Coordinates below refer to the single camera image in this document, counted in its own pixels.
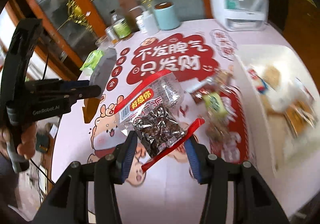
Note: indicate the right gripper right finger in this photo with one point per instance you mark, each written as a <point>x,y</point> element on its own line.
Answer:
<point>197,156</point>

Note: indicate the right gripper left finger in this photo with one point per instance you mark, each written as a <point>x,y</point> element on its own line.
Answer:
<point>125,153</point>

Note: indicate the red dates snack bag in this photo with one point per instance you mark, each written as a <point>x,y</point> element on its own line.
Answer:
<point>150,110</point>

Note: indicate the orange white snack bar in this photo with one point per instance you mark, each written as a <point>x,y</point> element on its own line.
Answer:
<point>99,77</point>

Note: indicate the red cookies packet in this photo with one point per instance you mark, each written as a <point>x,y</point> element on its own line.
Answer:
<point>255,78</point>

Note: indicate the orange puffs snack bag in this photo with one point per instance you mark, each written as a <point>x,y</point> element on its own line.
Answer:
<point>300,117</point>

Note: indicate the beige wafer bar packet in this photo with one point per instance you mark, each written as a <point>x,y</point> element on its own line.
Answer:
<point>278,129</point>

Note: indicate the rice crisp cake packet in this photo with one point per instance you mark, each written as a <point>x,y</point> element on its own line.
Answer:
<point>271,76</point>

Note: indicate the left hand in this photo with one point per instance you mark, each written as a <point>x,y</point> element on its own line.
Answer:
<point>28,141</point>

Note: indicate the brown nut bar packet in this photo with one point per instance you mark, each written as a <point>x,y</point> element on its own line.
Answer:
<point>217,131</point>

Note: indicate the green yellow candy packet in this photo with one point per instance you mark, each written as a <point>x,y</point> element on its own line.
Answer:
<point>214,105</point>

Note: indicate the dark red snack packet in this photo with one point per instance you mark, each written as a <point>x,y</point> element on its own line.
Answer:
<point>200,89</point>

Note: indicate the green tissue pack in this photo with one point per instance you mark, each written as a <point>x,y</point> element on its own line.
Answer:
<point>91,62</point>

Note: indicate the red nut brittle packet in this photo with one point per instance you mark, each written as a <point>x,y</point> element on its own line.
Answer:
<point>223,77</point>

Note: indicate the blue snack packet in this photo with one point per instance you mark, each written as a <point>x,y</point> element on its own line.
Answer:
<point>262,87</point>

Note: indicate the white plastic bin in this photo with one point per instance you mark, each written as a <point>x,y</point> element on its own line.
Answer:
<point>259,106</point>

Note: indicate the clear glass cup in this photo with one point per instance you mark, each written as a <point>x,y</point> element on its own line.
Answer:
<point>103,43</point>

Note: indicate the small metal can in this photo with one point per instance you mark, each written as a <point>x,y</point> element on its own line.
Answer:
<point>111,34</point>

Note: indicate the clear bottle green label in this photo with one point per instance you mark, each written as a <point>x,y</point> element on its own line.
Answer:
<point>120,26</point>

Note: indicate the red white clear bag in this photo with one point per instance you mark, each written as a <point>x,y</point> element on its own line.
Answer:
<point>304,92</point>

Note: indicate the white squeeze bottle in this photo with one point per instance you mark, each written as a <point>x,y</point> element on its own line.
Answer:
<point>146,22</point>

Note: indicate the light blue canister wooden lid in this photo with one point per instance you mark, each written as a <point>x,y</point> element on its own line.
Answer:
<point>166,16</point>

